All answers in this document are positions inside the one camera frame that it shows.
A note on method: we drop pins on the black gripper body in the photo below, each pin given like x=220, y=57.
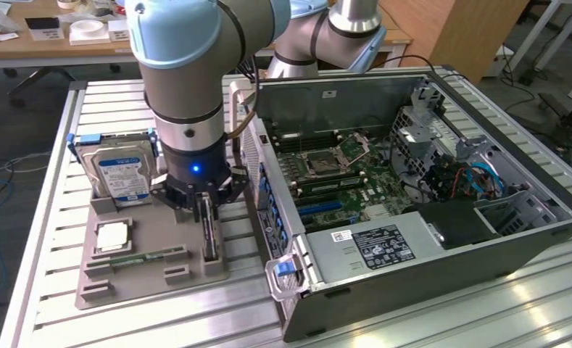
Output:
x=195, y=159

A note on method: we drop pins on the graphics card with black fan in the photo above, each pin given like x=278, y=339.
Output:
x=208, y=232

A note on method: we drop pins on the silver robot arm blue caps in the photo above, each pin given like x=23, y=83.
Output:
x=183, y=90

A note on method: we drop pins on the hard disk in blue carrier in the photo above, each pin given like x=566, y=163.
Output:
x=116, y=174

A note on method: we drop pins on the silver CPU chip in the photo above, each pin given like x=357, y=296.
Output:
x=112, y=237

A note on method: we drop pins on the blue expansion slot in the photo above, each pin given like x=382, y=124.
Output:
x=319, y=208

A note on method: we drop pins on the green RAM stick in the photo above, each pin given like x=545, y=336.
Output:
x=135, y=259

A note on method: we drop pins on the CPU socket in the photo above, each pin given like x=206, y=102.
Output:
x=321, y=163

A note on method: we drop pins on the black installed RAM stick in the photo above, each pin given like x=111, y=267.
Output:
x=329, y=185

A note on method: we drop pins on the grey plastic parts rack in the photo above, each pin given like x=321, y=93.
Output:
x=159, y=268

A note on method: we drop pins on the silver power supply unit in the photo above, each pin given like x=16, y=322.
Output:
x=334, y=253

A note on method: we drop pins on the metal socket cover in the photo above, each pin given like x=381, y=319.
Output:
x=355, y=146

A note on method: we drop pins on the green motherboard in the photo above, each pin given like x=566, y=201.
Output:
x=386, y=197

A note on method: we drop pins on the silver perforated drive cage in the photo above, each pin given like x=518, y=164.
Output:
x=413, y=148

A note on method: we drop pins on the white flat box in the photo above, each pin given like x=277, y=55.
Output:
x=90, y=40

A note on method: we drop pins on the white labelled box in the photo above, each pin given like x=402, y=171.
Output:
x=118, y=27

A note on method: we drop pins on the wooden desk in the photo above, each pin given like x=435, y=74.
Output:
x=48, y=50

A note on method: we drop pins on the red packet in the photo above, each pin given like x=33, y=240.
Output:
x=120, y=10

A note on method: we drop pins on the dark grey open PC case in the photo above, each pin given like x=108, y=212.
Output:
x=411, y=282

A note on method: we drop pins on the dark object in plastic wrap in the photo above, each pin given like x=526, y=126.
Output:
x=100, y=12

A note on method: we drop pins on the white box with black lid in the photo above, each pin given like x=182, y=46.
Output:
x=43, y=32

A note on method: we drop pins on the beige tape roll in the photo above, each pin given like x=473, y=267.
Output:
x=65, y=4

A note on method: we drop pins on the white paper card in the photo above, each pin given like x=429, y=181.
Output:
x=0, y=37

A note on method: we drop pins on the silver disk bay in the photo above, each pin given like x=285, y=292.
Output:
x=522, y=214

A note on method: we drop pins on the wooden cabinet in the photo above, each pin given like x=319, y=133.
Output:
x=460, y=36

